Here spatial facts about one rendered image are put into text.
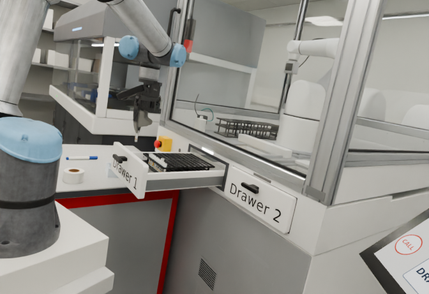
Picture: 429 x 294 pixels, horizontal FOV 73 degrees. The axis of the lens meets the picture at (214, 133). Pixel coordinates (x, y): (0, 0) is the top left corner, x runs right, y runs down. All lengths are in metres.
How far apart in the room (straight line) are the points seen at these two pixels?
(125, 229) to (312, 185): 0.78
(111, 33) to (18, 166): 1.29
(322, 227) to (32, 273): 0.66
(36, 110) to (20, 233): 4.57
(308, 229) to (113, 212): 0.74
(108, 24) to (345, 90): 1.35
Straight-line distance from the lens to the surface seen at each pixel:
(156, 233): 1.37
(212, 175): 1.08
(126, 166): 1.03
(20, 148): 0.60
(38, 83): 5.12
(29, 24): 0.75
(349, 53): 0.83
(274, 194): 0.91
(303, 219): 0.88
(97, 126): 1.82
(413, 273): 0.52
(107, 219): 1.24
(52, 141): 0.62
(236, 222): 1.08
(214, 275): 1.23
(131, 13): 0.79
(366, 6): 0.85
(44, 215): 0.66
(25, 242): 0.66
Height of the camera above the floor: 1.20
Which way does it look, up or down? 9 degrees down
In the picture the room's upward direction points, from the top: 10 degrees clockwise
